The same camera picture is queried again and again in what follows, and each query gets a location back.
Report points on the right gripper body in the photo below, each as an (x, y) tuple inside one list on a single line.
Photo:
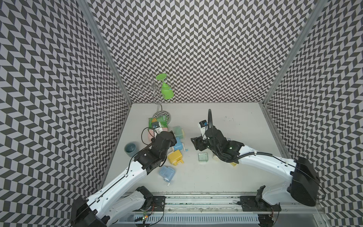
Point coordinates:
[(203, 144)]

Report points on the mint green pencil sharpener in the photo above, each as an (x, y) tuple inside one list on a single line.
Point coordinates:
[(178, 132)]

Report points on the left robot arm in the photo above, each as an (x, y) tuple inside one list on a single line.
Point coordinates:
[(109, 204)]

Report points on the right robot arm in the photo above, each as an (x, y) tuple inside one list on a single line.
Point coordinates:
[(301, 182)]

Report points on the yellow pencil sharpener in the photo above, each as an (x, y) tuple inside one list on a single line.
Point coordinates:
[(175, 157)]

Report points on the light blue pencil sharpener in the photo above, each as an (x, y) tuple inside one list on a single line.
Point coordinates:
[(167, 173)]

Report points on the green snack packet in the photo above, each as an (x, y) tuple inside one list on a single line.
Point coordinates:
[(161, 121)]

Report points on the green plastic cup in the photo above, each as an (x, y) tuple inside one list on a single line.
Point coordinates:
[(166, 90)]

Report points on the teal ceramic cup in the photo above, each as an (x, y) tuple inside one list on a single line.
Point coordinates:
[(131, 149)]

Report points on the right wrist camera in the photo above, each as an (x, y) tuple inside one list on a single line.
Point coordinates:
[(203, 126)]

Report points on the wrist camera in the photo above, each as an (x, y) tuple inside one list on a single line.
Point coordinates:
[(157, 127), (203, 126)]

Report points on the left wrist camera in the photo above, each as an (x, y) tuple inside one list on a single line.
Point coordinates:
[(157, 127)]

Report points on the aluminium front rail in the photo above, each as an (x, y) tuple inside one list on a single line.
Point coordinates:
[(203, 203)]

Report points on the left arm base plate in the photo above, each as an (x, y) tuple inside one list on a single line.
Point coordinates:
[(155, 203)]

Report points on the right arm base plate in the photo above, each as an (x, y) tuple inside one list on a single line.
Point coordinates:
[(250, 203)]

